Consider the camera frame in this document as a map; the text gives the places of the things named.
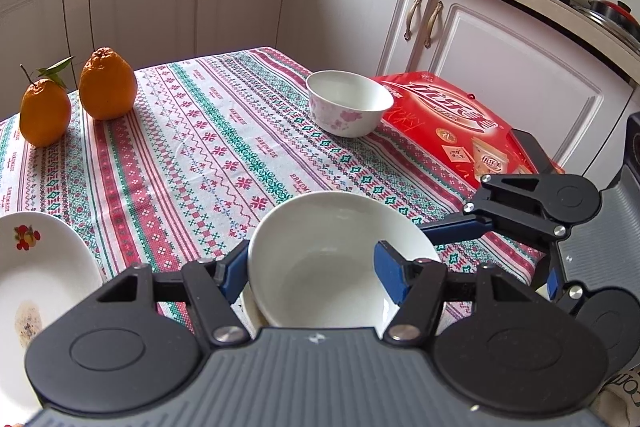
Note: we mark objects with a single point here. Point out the patterned red green tablecloth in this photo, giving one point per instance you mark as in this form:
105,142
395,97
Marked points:
200,147

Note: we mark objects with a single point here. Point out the black phone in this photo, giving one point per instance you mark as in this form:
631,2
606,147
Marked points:
530,152

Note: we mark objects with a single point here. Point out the white fruit print plate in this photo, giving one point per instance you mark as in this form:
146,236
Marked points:
45,287

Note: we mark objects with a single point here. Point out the white kitchen cabinets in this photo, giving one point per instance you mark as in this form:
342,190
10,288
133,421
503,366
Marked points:
340,7

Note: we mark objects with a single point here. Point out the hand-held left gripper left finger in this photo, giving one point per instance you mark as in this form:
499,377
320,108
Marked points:
232,274

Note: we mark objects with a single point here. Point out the orange with green leaf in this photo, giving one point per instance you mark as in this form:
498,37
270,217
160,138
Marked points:
45,112

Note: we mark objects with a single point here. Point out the orange without leaf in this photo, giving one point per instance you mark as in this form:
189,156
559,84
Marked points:
107,87

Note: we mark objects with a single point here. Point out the red gift box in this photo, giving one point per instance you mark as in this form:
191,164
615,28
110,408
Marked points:
450,122

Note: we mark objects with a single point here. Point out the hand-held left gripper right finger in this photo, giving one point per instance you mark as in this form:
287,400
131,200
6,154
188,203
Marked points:
392,274

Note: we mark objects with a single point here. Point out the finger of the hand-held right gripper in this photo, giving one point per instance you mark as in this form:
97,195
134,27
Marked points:
553,282
460,228

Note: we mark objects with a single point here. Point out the pot with red lid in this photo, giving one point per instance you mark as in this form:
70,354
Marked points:
617,17

